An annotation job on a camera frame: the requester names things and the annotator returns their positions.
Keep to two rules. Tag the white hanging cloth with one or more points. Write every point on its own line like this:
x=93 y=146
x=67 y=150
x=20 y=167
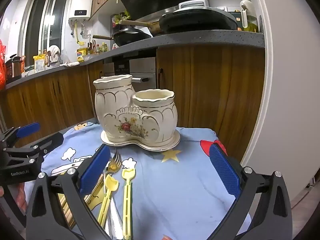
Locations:
x=53 y=51

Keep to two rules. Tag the pale dishcloth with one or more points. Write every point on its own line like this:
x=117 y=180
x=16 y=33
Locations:
x=71 y=64

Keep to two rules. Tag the stainless steel built-in oven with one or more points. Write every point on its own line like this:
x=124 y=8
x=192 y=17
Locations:
x=142 y=66

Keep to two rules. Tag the cream ceramic saucer tray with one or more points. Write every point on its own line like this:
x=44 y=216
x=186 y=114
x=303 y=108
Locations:
x=160 y=147

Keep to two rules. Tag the gold metal fork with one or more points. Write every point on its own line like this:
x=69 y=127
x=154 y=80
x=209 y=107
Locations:
x=117 y=158

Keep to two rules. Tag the white water heater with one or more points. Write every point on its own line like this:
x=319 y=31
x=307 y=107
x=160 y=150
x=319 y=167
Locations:
x=81 y=5

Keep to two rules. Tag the white bottle red label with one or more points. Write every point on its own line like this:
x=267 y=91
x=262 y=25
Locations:
x=114 y=46

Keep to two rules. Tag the red plastic bag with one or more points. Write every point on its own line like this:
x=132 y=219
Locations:
x=2 y=65

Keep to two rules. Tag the cream ceramic utensil holder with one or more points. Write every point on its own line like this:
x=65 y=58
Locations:
x=112 y=110

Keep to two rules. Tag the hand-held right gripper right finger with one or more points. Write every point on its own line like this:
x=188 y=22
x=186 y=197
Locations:
x=225 y=172

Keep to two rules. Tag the dark green container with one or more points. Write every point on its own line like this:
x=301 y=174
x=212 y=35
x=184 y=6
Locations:
x=235 y=15

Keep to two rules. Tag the sliding glass window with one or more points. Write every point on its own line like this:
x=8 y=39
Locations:
x=40 y=25

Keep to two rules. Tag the yellow food packet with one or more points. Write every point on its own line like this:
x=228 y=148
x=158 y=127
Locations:
x=39 y=63

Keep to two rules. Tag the spice rack with packets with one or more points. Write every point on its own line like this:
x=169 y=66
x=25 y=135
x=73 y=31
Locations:
x=118 y=20

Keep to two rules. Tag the blue cartoon printed blanket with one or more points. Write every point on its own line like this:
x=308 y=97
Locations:
x=175 y=180

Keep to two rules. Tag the brown frying pan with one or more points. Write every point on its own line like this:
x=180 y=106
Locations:
x=155 y=27

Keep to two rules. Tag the person's left hand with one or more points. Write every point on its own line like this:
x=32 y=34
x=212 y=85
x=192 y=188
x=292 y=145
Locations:
x=22 y=200

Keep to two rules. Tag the dark pressure cooker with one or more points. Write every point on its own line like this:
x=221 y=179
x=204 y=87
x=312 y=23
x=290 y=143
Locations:
x=13 y=67

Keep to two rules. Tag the grey speckled kitchen countertop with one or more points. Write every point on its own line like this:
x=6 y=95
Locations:
x=200 y=38

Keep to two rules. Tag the white top oil dispenser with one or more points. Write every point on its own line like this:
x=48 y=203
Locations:
x=247 y=10

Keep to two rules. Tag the wooden base cabinets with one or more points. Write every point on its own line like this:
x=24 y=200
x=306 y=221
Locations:
x=212 y=87

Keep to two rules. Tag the large yellow oil bottle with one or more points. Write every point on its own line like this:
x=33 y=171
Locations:
x=80 y=55

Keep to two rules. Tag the group of condiment bottles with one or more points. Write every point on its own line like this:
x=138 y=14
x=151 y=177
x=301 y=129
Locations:
x=96 y=48

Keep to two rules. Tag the wooden chopstick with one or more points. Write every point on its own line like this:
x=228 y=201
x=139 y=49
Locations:
x=63 y=201
x=68 y=216

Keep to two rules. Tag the large black lidded pan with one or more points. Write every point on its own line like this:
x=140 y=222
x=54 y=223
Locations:
x=197 y=20

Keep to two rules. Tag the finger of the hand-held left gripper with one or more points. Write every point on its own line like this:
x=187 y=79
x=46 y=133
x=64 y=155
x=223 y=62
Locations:
x=28 y=129
x=51 y=141

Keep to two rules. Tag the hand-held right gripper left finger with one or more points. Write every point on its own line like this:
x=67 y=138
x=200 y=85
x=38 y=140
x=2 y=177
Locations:
x=95 y=170

